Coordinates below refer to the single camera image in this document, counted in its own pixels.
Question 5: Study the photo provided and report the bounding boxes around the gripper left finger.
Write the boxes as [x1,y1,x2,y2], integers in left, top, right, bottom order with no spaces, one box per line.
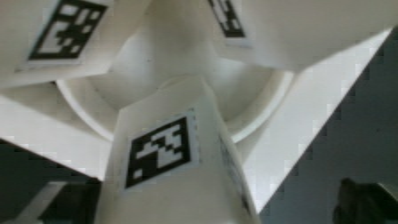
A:
[11,180,102,224]

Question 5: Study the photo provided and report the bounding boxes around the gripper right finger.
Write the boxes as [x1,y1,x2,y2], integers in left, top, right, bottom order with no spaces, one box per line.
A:
[333,178,398,224]

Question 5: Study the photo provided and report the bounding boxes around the white stool leg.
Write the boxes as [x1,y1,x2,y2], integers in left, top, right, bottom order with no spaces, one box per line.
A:
[95,76,262,224]
[0,0,152,89]
[194,0,398,71]

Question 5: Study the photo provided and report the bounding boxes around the white front fence wall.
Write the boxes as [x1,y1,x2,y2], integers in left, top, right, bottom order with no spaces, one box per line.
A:
[0,84,111,179]

